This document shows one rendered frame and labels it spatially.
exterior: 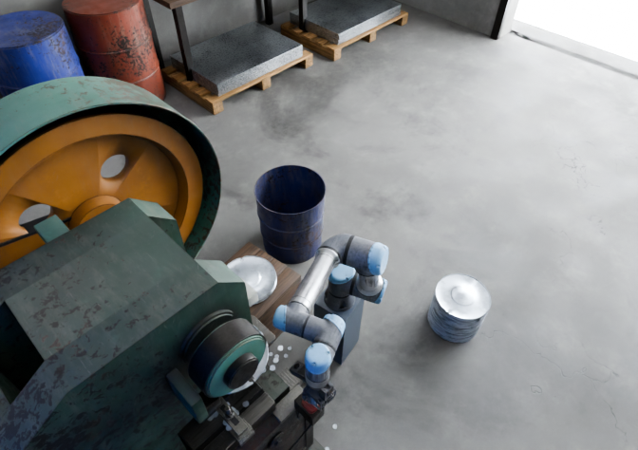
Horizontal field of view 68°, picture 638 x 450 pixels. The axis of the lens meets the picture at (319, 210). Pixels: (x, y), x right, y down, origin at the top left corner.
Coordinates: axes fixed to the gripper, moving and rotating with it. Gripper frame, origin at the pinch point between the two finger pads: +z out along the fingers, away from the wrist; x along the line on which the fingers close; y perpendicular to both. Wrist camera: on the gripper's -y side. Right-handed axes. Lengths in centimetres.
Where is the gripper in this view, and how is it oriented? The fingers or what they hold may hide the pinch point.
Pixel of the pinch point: (312, 398)
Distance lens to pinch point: 175.4
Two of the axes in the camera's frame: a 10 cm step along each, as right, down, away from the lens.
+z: -0.1, 6.9, 7.2
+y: 7.2, 5.1, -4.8
